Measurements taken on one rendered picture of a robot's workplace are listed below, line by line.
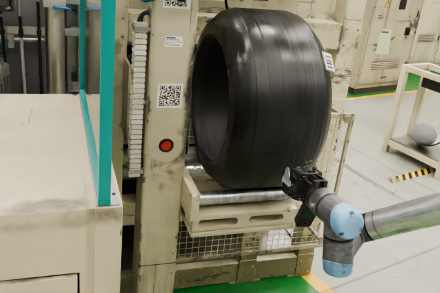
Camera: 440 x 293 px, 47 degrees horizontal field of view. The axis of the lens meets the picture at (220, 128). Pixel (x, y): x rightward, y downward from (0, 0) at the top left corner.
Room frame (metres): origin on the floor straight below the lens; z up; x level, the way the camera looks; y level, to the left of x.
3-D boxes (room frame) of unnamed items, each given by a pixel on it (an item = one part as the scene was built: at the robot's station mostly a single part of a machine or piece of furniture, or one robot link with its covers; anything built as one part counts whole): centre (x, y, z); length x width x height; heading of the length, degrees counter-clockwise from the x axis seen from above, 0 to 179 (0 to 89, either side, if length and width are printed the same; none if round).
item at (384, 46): (6.27, -1.77, 0.62); 0.91 x 0.58 x 1.25; 125
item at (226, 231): (1.55, -0.05, 0.80); 0.37 x 0.36 x 0.02; 20
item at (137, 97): (1.39, 0.25, 1.19); 0.05 x 0.04 x 0.48; 20
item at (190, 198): (1.49, 0.11, 0.90); 0.40 x 0.03 x 0.10; 20
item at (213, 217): (1.42, -0.10, 0.83); 0.36 x 0.09 x 0.06; 110
